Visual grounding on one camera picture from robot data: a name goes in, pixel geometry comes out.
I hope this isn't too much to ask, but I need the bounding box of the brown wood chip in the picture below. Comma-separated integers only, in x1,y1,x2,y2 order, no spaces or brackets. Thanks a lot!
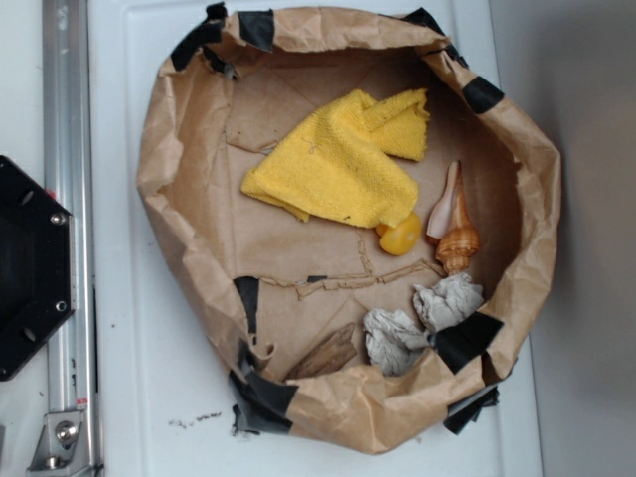
284,323,357,381

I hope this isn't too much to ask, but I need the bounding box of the brown paper bag bin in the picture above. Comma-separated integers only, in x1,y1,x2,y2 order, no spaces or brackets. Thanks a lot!
137,5,560,454

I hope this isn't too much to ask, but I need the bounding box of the yellow folded cloth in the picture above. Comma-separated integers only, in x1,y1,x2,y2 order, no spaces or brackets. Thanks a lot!
240,88,429,229

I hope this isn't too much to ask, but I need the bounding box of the yellow rubber duck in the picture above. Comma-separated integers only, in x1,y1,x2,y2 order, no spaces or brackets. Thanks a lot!
375,213,422,256

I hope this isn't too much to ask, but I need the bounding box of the lower crumpled grey paper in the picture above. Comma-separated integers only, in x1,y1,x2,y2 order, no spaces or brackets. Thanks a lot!
363,309,429,377

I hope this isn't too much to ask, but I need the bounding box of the crumpled grey paper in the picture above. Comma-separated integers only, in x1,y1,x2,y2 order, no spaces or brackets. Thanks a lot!
363,309,429,377
412,272,484,333

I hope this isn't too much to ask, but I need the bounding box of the orange spiral seashell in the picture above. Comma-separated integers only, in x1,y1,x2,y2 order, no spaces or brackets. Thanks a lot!
425,161,481,275

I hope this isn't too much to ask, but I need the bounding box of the upper crumpled grey paper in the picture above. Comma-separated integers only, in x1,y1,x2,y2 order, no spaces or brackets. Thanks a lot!
412,272,484,333

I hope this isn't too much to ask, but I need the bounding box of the white plastic tray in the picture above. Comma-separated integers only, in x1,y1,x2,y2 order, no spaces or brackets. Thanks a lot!
88,1,543,476

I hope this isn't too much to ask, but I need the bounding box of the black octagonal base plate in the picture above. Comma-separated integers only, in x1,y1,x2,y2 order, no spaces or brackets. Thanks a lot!
1,156,74,382

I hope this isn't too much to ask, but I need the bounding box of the aluminium frame rail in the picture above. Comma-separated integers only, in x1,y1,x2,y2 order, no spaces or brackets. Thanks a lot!
27,1,103,476

